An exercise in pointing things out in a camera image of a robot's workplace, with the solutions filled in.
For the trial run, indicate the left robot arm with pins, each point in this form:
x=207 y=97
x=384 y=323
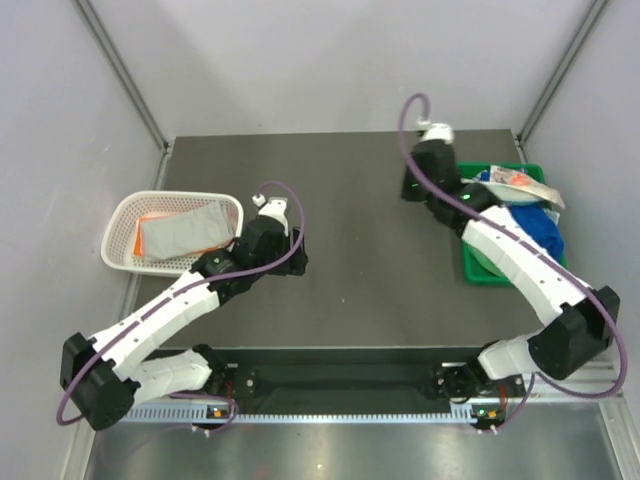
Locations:
x=107 y=374

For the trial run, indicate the green plastic bin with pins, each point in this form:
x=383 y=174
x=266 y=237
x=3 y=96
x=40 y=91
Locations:
x=474 y=273

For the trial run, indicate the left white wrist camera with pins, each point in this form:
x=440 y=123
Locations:
x=274 y=208

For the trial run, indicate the grey slotted cable duct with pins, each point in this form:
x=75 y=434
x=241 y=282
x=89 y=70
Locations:
x=209 y=412

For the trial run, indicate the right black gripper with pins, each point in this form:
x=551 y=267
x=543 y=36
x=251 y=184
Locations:
x=407 y=192

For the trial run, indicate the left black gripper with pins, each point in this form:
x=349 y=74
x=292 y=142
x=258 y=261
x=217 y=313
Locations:
x=295 y=266

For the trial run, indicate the blue patterned towel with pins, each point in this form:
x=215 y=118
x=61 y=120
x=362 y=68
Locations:
x=535 y=221

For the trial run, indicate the pink patterned towel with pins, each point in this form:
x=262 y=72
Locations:
x=225 y=235

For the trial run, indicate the white perforated plastic basket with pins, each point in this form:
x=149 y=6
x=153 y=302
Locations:
x=118 y=243

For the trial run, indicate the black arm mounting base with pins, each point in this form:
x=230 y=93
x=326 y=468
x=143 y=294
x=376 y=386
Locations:
x=353 y=380

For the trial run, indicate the white green towel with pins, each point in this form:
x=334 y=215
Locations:
x=185 y=232

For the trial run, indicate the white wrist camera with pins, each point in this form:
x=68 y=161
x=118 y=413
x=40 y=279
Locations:
x=274 y=208
x=434 y=131

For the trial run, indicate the green cloth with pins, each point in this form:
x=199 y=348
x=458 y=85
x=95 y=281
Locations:
x=484 y=262

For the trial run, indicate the cream patterned towel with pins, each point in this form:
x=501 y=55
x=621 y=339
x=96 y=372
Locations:
x=516 y=187

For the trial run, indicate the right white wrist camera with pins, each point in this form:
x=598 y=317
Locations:
x=434 y=131

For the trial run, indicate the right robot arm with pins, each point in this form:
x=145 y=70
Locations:
x=577 y=321

